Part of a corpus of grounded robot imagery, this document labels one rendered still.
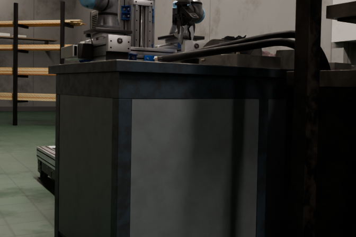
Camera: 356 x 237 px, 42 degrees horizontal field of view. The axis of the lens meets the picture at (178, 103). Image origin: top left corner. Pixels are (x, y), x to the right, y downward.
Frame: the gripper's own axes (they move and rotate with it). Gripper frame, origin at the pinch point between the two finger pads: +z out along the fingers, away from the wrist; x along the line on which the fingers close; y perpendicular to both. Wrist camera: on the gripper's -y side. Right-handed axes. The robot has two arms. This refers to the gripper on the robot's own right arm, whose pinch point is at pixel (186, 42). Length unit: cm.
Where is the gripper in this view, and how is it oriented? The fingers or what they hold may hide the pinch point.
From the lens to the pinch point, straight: 235.6
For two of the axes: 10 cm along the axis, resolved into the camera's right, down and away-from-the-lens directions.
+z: 0.2, 9.8, 1.8
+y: -5.5, -1.4, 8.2
